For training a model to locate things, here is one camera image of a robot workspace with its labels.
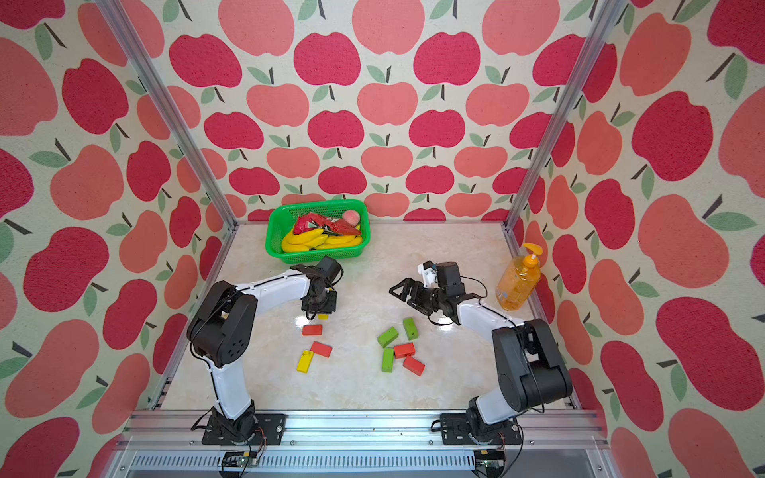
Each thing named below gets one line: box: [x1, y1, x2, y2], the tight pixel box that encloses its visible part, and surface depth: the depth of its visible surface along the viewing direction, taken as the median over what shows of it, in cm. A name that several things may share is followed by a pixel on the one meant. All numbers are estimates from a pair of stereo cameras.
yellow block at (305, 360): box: [296, 349, 314, 374], surface depth 87 cm
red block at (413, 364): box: [402, 354, 427, 377], surface depth 85 cm
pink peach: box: [342, 209, 361, 229], surface depth 117 cm
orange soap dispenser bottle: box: [495, 242, 543, 312], surface depth 88 cm
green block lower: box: [381, 347, 396, 374], surface depth 86 cm
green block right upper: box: [402, 317, 420, 341], surface depth 92 cm
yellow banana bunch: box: [280, 228, 364, 252], surface depth 108 cm
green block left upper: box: [377, 326, 400, 349], surface depth 90 cm
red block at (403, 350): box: [393, 342, 416, 359], surface depth 88 cm
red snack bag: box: [293, 213, 362, 236], surface depth 110 cm
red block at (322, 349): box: [309, 340, 333, 358], surface depth 90 cm
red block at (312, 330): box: [301, 324, 323, 337], surface depth 93 cm
